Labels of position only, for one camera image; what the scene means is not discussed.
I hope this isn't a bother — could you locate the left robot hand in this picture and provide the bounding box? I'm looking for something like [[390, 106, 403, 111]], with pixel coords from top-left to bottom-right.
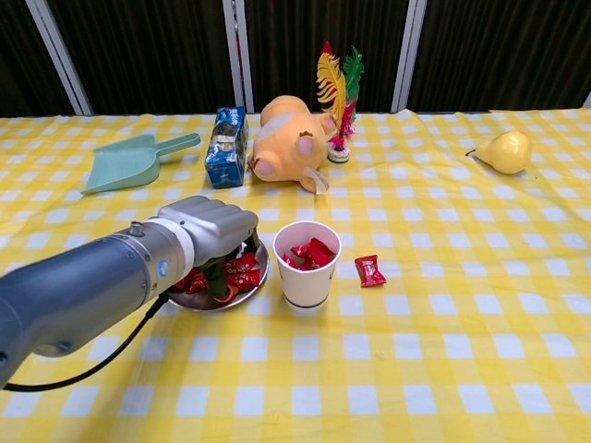
[[156, 195, 260, 304]]

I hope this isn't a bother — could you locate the red candy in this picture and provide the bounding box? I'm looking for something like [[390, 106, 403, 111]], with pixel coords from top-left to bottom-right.
[[354, 254, 388, 289], [282, 244, 315, 269], [304, 237, 337, 271], [173, 269, 209, 296], [223, 253, 259, 290]]

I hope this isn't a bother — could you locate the white paper cup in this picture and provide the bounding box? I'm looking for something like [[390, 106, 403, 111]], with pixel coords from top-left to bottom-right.
[[271, 220, 343, 311]]

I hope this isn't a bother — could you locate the round metal plate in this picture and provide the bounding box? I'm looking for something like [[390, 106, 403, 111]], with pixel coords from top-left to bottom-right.
[[166, 237, 271, 313]]

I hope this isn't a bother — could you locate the blue cookie package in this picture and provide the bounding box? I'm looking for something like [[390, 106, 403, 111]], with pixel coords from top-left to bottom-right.
[[204, 105, 249, 189]]

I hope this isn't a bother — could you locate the teal plastic dustpan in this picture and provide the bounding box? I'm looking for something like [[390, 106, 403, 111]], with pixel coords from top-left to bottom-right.
[[80, 132, 202, 196]]

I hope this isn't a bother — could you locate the orange plush toy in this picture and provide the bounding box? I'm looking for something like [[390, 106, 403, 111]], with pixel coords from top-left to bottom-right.
[[247, 94, 341, 194]]

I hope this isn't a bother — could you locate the colourful feather shuttlecock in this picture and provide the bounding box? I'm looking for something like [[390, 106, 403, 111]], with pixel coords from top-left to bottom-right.
[[315, 40, 366, 165]]

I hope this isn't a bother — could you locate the black pleated curtain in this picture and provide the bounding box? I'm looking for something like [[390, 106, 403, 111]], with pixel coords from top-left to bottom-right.
[[244, 0, 410, 114], [0, 0, 75, 117], [410, 0, 591, 113], [45, 0, 241, 115]]

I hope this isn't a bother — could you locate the yellow white checked tablecloth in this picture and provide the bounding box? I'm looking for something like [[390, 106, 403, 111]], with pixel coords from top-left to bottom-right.
[[0, 108, 591, 443]]

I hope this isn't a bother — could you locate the yellow pear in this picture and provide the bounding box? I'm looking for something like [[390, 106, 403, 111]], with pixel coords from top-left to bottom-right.
[[464, 130, 533, 175]]

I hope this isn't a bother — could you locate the aluminium frame post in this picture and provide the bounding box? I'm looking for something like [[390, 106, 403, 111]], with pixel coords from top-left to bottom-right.
[[222, 0, 256, 114], [391, 0, 428, 114], [25, 0, 93, 115]]

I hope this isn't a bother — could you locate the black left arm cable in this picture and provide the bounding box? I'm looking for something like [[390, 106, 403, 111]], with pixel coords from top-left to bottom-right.
[[0, 294, 170, 393]]

